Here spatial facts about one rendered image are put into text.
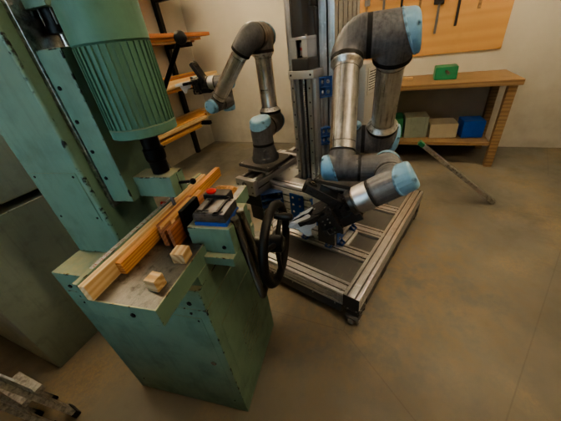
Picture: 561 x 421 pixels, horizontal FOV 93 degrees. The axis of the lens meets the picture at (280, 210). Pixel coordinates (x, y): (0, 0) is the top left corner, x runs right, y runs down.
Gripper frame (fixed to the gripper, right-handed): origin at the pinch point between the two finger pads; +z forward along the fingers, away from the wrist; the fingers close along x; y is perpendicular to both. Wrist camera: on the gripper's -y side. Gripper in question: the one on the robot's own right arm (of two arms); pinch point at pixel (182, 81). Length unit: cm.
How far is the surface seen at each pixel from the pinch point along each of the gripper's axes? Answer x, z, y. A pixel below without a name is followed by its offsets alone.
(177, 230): -100, -69, 16
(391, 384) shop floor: -88, -135, 113
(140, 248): -108, -62, 16
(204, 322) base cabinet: -112, -76, 44
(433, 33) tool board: 238, -145, 31
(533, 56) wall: 239, -240, 62
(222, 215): -95, -84, 11
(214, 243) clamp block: -98, -80, 20
